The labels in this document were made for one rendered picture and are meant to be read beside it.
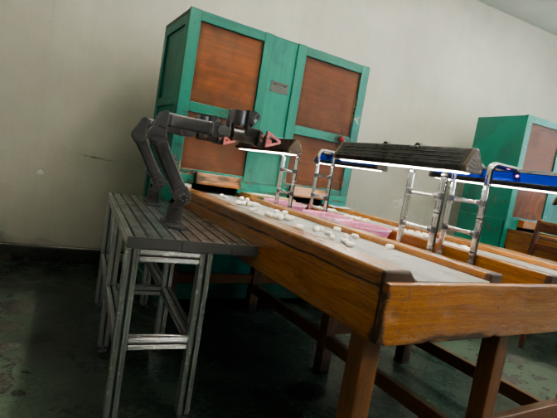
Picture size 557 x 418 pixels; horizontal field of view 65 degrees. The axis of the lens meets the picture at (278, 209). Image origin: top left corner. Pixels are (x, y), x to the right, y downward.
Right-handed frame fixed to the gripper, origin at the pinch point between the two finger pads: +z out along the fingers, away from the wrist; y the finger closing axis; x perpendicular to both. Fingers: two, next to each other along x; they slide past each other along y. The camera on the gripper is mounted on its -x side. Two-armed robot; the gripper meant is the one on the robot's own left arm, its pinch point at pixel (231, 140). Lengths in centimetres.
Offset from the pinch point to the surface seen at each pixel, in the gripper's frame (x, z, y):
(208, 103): -20.7, -9.0, 29.3
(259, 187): 25, 34, 32
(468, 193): 1, 278, 83
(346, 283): 38, -6, -140
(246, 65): -49, 11, 31
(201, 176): 23.3, -7.8, 23.6
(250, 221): 33, -13, -80
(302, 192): 24, 66, 30
